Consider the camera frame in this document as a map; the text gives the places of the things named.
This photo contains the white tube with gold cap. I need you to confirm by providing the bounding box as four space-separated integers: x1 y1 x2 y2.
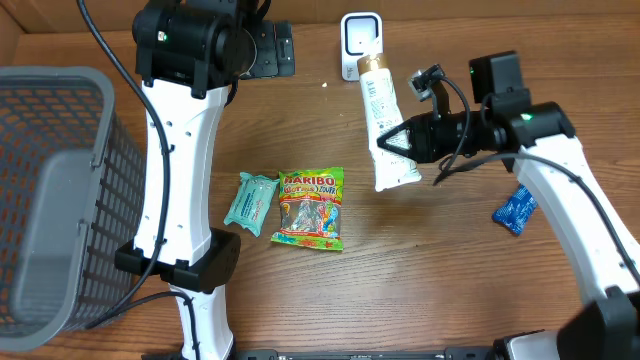
357 53 422 192

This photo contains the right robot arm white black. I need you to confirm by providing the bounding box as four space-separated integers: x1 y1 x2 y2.
377 51 639 360

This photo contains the teal wet wipes pack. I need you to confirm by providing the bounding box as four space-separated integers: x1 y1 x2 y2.
223 172 279 237

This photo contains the blue snack wrapper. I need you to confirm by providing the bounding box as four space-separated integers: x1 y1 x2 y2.
492 184 538 236

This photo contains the grey plastic basket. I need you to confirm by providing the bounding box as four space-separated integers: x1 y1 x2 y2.
1 66 145 352

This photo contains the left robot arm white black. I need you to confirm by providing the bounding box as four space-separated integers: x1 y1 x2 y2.
114 1 295 359

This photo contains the Haribo gummy candy bag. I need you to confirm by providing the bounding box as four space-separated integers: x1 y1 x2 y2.
271 167 344 251

